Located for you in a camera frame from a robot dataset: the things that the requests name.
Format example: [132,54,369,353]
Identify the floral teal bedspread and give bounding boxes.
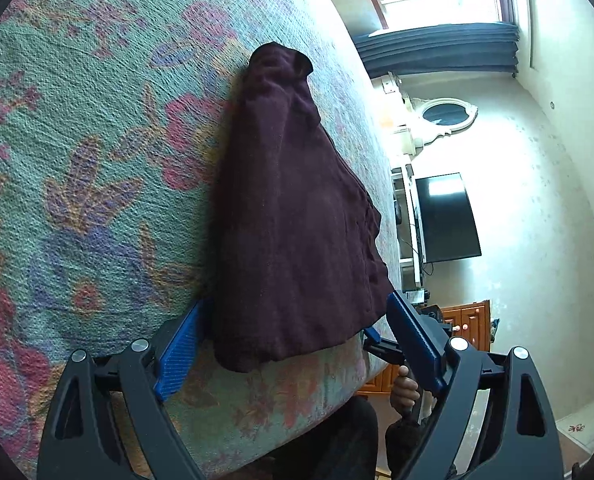
[0,0,399,478]

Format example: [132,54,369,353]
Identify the person's right hand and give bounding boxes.
[390,365,421,416]

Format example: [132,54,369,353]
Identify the black wall television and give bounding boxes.
[415,172,481,263]

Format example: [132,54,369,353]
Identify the orange wooden cabinet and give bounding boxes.
[357,299,493,397]

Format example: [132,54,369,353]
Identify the dark maroon pants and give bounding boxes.
[212,42,393,373]

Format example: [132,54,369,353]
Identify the dark blue window curtain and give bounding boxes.
[352,22,519,78]

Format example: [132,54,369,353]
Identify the white shelf unit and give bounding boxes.
[391,159,425,289]

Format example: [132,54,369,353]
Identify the white oval framed mirror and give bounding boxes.
[408,98,479,148]

